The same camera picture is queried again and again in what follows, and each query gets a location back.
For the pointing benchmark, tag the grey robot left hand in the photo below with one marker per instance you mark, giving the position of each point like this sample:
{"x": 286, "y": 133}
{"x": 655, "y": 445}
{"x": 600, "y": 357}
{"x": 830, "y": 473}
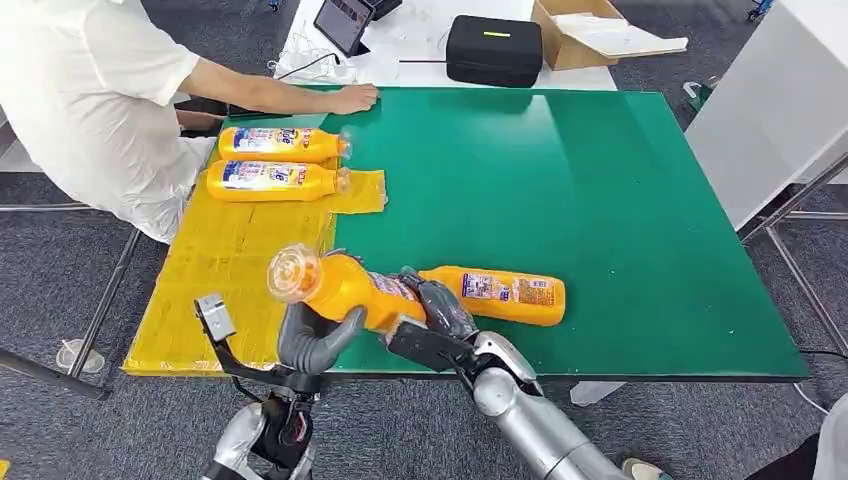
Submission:
{"x": 311, "y": 351}

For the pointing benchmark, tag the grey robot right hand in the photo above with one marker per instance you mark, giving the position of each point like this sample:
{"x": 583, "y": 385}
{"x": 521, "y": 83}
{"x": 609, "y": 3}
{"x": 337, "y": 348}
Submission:
{"x": 444, "y": 311}

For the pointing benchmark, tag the person's hand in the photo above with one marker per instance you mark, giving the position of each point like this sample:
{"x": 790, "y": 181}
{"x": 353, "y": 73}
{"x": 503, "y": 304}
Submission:
{"x": 354, "y": 99}

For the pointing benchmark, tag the orange drink bottle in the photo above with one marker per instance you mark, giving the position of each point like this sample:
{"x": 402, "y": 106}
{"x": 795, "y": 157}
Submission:
{"x": 272, "y": 182}
{"x": 351, "y": 285}
{"x": 503, "y": 298}
{"x": 278, "y": 144}

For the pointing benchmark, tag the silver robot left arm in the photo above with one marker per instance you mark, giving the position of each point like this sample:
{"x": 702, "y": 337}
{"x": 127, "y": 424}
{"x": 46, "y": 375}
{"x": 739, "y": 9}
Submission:
{"x": 238, "y": 440}

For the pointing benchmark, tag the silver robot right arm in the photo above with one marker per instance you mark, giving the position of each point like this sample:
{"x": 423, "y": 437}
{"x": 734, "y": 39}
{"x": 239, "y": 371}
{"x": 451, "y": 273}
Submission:
{"x": 536, "y": 424}

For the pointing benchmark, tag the black tablet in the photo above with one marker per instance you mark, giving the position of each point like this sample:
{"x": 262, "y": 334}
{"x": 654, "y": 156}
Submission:
{"x": 341, "y": 25}

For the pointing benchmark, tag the white table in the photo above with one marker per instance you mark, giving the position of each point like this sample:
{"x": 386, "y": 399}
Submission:
{"x": 411, "y": 46}

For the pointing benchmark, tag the black device behind tablet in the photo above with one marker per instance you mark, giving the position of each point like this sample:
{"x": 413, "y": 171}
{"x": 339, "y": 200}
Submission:
{"x": 384, "y": 6}

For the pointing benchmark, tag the yellow sheet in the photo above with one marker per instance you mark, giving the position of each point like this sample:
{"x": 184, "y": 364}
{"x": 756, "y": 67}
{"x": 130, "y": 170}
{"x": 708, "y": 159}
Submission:
{"x": 225, "y": 265}

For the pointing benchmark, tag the black carrying case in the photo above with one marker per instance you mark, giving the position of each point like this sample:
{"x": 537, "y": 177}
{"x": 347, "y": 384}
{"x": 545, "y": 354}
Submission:
{"x": 493, "y": 53}

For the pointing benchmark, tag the black flat device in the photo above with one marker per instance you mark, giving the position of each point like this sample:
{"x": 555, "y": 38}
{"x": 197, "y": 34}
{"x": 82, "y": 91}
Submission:
{"x": 199, "y": 104}

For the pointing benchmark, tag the white table foot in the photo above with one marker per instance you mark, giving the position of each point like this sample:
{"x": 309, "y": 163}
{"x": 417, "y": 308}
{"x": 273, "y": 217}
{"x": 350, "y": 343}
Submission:
{"x": 596, "y": 393}

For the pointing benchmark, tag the green table mat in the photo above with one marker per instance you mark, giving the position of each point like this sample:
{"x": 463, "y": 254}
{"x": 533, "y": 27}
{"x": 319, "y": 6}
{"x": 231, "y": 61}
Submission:
{"x": 629, "y": 218}

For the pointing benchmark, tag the cardboard box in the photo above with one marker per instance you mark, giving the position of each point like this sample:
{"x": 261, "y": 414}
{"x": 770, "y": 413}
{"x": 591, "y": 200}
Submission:
{"x": 563, "y": 45}

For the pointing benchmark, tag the clear plastic cup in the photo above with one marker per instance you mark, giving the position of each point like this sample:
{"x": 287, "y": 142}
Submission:
{"x": 79, "y": 358}

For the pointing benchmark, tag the shoe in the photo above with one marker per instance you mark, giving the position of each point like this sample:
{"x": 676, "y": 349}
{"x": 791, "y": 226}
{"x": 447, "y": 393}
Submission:
{"x": 646, "y": 470}

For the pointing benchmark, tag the person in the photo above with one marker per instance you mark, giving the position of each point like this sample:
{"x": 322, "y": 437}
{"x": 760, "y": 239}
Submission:
{"x": 79, "y": 99}

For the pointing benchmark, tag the white foam board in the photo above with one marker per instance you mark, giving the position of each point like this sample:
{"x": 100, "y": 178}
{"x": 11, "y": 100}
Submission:
{"x": 623, "y": 38}

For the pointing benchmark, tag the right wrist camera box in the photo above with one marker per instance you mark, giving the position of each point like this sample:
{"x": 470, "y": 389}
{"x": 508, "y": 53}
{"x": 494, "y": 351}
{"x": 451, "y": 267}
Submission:
{"x": 424, "y": 346}

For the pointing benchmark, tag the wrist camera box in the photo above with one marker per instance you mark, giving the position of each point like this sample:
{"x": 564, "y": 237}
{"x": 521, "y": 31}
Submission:
{"x": 424, "y": 346}
{"x": 214, "y": 318}

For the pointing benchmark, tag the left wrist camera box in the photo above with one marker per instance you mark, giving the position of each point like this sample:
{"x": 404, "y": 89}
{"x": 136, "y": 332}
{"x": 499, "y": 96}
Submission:
{"x": 214, "y": 318}

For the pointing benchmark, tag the metal table frame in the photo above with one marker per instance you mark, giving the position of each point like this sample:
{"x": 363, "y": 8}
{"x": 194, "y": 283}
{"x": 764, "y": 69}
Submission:
{"x": 795, "y": 272}
{"x": 99, "y": 311}

